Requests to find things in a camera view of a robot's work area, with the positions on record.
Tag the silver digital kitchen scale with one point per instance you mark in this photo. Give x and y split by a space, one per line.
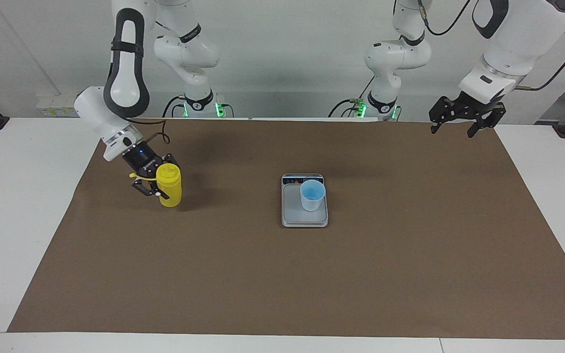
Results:
292 215

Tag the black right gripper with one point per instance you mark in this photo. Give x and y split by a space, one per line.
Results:
140 159

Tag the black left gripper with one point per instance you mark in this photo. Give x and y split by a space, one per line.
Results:
469 110

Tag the brown table mat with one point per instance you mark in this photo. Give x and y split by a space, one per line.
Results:
263 274

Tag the yellow squeeze bottle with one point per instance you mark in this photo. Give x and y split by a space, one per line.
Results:
170 189

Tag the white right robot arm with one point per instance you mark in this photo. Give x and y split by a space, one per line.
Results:
96 113

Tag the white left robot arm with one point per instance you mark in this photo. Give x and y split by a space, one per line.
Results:
513 39

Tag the light blue plastic cup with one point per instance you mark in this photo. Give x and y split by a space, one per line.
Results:
312 198

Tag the white socket box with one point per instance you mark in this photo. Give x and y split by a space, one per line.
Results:
54 105

